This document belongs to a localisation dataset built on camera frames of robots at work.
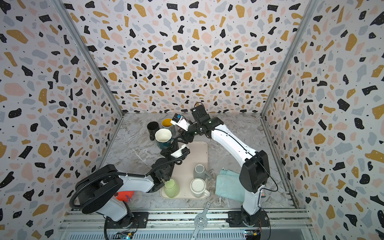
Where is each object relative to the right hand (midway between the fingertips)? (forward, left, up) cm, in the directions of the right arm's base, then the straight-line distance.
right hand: (174, 132), depth 77 cm
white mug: (-21, -12, -19) cm, 31 cm away
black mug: (+19, +21, -19) cm, 34 cm away
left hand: (-1, +1, -4) cm, 5 cm away
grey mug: (-14, -13, -16) cm, 25 cm away
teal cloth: (-18, -30, -26) cm, 43 cm away
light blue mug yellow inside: (+21, +11, -18) cm, 29 cm away
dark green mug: (0, +7, -4) cm, 8 cm away
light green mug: (-23, +1, -16) cm, 28 cm away
